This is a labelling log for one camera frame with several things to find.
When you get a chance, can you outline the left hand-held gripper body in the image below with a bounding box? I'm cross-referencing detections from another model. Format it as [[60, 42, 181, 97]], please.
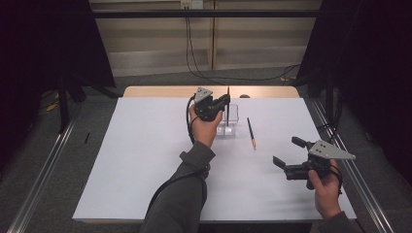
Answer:
[[193, 86, 227, 122]]

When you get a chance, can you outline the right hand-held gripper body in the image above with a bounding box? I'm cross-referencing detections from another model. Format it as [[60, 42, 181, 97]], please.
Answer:
[[284, 139, 357, 190]]

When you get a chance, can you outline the clear plastic organizer box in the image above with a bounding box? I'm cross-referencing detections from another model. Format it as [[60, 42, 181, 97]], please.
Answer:
[[216, 104, 240, 137]]

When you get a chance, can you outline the person's left hand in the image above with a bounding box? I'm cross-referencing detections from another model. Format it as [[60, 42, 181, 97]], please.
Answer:
[[189, 105, 223, 150]]

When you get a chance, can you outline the person's right hand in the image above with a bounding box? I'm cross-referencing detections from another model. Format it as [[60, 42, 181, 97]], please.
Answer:
[[307, 163, 343, 219]]

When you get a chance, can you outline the black metal stand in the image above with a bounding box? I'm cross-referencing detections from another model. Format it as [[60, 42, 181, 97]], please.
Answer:
[[325, 69, 334, 130], [57, 74, 71, 134]]

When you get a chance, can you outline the wooden table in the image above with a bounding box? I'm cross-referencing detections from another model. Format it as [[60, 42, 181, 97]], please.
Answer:
[[122, 85, 300, 99]]

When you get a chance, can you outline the black horizontal metal bar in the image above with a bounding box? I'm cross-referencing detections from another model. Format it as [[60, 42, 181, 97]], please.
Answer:
[[91, 9, 322, 18]]

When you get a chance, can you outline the white table sheet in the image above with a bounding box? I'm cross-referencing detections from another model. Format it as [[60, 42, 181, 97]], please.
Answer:
[[72, 96, 358, 222]]

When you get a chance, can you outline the dark curtain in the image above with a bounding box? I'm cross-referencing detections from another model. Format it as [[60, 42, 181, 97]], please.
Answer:
[[295, 0, 412, 185], [0, 0, 117, 173]]

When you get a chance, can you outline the left hand-held gripper cable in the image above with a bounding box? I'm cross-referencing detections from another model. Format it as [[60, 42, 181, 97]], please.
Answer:
[[145, 94, 212, 221]]

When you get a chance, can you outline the hand-held gripper cable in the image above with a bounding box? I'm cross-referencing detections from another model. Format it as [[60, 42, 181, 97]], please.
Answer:
[[328, 164, 344, 197], [145, 94, 212, 221]]

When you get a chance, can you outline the right hand-held gripper cable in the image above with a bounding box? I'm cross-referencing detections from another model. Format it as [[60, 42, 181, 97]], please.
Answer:
[[328, 164, 344, 197]]

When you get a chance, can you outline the black wall cable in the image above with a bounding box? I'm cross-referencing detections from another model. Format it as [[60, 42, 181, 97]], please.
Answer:
[[185, 16, 226, 85], [188, 16, 301, 82]]

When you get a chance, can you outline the aluminium floor rail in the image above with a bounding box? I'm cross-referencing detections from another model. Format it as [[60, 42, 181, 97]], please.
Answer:
[[312, 100, 395, 233], [6, 106, 82, 233]]

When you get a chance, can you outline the wooden vertical post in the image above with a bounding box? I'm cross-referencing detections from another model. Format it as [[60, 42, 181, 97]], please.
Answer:
[[210, 0, 218, 71]]

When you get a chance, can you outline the white wall outlet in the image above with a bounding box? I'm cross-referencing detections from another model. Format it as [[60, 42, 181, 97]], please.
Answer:
[[180, 0, 204, 10]]

